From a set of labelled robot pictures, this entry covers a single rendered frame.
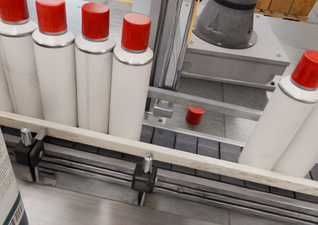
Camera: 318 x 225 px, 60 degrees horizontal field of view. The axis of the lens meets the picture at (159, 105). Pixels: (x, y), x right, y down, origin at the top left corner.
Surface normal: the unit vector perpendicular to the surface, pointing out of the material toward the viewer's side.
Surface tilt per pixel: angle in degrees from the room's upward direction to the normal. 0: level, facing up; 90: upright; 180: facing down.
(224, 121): 0
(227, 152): 0
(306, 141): 90
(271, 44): 3
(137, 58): 41
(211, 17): 75
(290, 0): 88
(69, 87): 90
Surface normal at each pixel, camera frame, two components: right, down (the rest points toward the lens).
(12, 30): 0.23, -0.07
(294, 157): -0.67, 0.40
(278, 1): -0.05, 0.63
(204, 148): 0.15, -0.76
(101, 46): 0.47, -0.16
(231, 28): 0.00, 0.42
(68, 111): 0.63, 0.57
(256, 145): -0.83, 0.25
